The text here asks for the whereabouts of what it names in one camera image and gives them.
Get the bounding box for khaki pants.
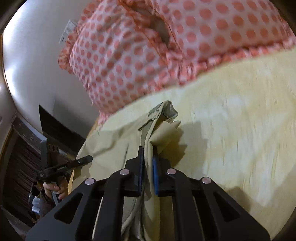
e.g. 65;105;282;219
72;101;180;240

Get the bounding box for person left hand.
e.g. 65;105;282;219
43;177;68;200

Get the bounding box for dark wooden side cabinet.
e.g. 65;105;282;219
1;114;46;227

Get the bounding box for black television screen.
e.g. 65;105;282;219
38;105;85;154

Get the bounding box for yellow patterned bedsheet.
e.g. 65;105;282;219
90;49;295;238

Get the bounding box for left polka dot pillow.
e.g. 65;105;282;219
58;1;195;125

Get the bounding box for polka dot pillow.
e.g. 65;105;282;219
58;1;195;125
120;0;296;68

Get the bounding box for right polka dot pillow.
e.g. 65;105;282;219
120;0;296;68

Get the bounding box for white wall socket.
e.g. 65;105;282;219
59;19;77;44

